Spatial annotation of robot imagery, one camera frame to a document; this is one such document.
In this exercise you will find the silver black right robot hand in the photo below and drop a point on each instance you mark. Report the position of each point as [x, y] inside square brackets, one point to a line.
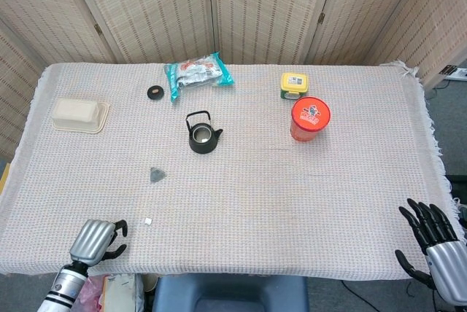
[447, 264]

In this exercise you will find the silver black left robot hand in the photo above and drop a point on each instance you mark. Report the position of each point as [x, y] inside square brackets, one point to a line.
[91, 239]

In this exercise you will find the pink plastic bag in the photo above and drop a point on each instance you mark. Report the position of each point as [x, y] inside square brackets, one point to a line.
[89, 293]

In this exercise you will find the black cast iron teapot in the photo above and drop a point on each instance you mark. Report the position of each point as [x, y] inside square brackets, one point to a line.
[202, 146]

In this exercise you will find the round black teapot lid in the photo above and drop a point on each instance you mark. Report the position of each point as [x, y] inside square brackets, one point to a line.
[155, 93]

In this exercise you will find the cardboard box with papers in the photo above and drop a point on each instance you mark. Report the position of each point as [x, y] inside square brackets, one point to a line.
[120, 293]

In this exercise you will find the yellow flat object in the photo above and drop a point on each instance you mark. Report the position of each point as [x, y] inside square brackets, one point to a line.
[4, 179]

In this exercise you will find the beige takeout food container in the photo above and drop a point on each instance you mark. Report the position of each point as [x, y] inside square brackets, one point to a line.
[76, 113]

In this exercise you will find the blue padded chair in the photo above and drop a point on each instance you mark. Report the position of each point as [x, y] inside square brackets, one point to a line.
[230, 292]

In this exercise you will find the white woven tablecloth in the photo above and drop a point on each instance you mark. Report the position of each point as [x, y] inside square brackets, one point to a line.
[255, 199]

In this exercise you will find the white power strip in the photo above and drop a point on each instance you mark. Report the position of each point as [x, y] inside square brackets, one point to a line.
[459, 73]

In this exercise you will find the brass screen hinge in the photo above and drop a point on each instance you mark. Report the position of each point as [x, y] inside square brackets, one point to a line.
[97, 28]
[321, 18]
[448, 69]

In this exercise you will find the teal snack package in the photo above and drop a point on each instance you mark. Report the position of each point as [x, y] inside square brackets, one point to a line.
[197, 75]

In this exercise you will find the orange tub with red lid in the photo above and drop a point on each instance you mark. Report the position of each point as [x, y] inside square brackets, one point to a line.
[310, 115]

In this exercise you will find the woven bamboo folding screen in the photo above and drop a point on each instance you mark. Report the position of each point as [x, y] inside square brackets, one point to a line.
[153, 9]

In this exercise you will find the green box with yellow lid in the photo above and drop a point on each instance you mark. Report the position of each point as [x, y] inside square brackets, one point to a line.
[293, 81]

